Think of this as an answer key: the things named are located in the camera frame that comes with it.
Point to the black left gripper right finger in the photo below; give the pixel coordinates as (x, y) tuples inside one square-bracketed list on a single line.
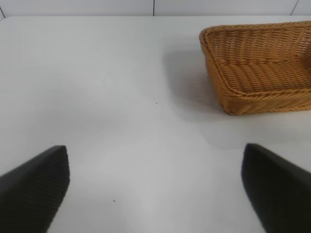
[(281, 194)]

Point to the woven orange wicker basket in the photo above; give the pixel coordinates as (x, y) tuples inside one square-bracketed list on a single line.
[(262, 72)]

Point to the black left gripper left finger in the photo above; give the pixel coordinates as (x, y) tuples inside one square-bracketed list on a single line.
[(31, 191)]

